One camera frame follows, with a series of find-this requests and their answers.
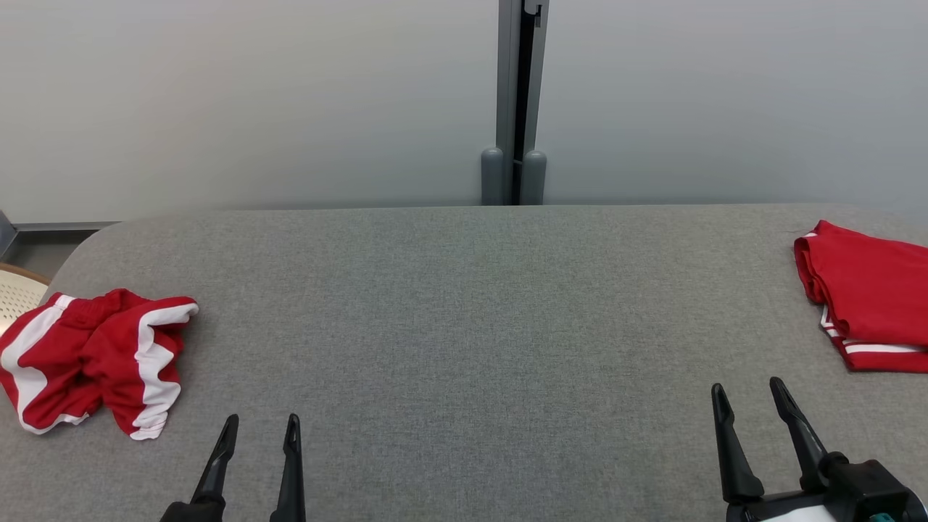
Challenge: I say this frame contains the beige perforated basket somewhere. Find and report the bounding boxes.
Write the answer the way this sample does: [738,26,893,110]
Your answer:
[0,263,51,336]

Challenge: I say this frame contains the red white basketball jersey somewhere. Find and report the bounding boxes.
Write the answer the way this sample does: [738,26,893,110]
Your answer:
[793,220,928,374]

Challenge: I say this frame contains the grey cylindrical post foot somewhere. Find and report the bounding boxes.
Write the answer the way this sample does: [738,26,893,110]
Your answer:
[481,147,505,207]
[521,149,547,207]

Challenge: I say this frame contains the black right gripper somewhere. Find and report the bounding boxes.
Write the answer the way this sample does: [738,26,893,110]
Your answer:
[712,377,928,522]

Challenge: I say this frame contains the grey metal partition post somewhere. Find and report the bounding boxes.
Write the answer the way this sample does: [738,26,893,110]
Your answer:
[496,0,550,206]

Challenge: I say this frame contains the red white striped shorts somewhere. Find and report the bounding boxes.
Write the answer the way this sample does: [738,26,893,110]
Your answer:
[0,289,199,441]

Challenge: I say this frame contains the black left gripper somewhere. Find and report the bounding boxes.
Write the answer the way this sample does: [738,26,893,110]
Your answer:
[159,414,307,522]

